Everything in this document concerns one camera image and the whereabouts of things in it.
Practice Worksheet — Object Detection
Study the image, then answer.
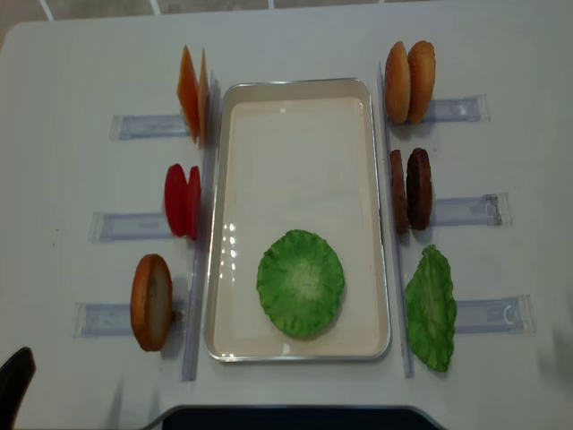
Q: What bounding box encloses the left clear acrylic rack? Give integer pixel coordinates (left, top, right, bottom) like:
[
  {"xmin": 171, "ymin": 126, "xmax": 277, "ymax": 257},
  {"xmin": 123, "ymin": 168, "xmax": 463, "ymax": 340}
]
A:
[{"xmin": 74, "ymin": 76, "xmax": 222, "ymax": 381}]

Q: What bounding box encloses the clear acrylic rack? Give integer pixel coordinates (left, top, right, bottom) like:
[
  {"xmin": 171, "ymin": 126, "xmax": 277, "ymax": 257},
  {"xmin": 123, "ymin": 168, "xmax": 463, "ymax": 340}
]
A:
[
  {"xmin": 378, "ymin": 61, "xmax": 537, "ymax": 379},
  {"xmin": 74, "ymin": 76, "xmax": 222, "ymax": 381}
]

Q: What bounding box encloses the outer orange cheese slice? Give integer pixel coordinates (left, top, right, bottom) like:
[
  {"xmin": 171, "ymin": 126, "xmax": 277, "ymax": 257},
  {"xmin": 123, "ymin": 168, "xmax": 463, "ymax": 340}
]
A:
[{"xmin": 176, "ymin": 46, "xmax": 200, "ymax": 142}]

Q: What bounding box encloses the green lettuce leaf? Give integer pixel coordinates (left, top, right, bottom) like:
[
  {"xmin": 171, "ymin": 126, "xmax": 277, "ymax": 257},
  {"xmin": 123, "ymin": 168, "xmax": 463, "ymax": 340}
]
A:
[
  {"xmin": 406, "ymin": 245, "xmax": 458, "ymax": 373},
  {"xmin": 256, "ymin": 229, "xmax": 346, "ymax": 340}
]

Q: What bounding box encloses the orange cheese slice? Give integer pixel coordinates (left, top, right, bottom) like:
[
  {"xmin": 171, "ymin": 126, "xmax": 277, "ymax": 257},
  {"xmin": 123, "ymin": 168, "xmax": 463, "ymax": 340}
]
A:
[
  {"xmin": 198, "ymin": 50, "xmax": 210, "ymax": 146},
  {"xmin": 176, "ymin": 46, "xmax": 200, "ymax": 142}
]

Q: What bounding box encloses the inner bun slice right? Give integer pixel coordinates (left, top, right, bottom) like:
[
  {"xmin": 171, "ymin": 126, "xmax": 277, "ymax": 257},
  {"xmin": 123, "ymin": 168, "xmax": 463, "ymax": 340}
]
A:
[{"xmin": 384, "ymin": 41, "xmax": 411, "ymax": 125}]

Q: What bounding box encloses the white rectangular metal tray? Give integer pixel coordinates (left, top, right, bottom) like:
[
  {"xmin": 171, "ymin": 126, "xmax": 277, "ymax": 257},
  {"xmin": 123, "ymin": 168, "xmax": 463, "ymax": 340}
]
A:
[{"xmin": 205, "ymin": 78, "xmax": 390, "ymax": 363}]

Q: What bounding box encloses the upright bread slice left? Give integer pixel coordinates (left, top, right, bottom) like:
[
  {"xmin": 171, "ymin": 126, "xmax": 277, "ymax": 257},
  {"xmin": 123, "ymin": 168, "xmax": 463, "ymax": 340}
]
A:
[{"xmin": 130, "ymin": 254, "xmax": 173, "ymax": 352}]

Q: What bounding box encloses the right clear acrylic rack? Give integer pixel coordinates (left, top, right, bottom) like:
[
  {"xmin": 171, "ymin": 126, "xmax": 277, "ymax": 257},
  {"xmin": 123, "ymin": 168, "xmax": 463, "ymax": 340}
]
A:
[{"xmin": 378, "ymin": 61, "xmax": 537, "ymax": 379}]

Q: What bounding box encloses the inner brown meat patty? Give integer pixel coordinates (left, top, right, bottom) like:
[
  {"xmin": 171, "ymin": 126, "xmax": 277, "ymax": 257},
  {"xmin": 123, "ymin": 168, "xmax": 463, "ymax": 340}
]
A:
[{"xmin": 389, "ymin": 150, "xmax": 408, "ymax": 234}]

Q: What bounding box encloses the black object bottom left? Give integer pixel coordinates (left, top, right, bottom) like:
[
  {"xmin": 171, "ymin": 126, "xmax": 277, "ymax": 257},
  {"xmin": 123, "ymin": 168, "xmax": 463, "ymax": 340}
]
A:
[{"xmin": 0, "ymin": 347, "xmax": 36, "ymax": 430}]

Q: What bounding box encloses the inner red tomato slice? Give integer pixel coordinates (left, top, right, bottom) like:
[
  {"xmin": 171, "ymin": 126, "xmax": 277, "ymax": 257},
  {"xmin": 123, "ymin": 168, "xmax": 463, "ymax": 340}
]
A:
[{"xmin": 185, "ymin": 166, "xmax": 201, "ymax": 240}]

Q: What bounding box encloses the bun slice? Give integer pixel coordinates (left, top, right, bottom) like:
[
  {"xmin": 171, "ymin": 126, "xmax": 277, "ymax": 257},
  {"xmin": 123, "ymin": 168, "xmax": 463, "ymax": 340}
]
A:
[
  {"xmin": 407, "ymin": 40, "xmax": 436, "ymax": 124},
  {"xmin": 384, "ymin": 41, "xmax": 411, "ymax": 125}
]

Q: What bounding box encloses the inner orange cheese slice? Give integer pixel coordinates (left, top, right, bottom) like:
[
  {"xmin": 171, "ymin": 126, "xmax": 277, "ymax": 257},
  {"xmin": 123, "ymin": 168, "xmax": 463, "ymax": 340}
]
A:
[{"xmin": 198, "ymin": 50, "xmax": 210, "ymax": 146}]

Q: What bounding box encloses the outer bun slice right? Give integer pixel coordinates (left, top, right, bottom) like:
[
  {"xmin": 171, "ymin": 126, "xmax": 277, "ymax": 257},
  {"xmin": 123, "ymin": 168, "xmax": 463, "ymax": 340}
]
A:
[{"xmin": 407, "ymin": 40, "xmax": 436, "ymax": 124}]

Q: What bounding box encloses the dark robot base bottom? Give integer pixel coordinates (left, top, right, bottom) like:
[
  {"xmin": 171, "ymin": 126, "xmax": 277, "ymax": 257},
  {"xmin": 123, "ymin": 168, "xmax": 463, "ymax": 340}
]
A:
[{"xmin": 155, "ymin": 406, "xmax": 443, "ymax": 429}]

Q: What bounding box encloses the outer dark meat patty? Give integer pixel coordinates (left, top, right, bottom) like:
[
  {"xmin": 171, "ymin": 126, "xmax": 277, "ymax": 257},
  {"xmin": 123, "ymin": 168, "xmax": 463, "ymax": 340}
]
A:
[{"xmin": 406, "ymin": 148, "xmax": 432, "ymax": 230}]

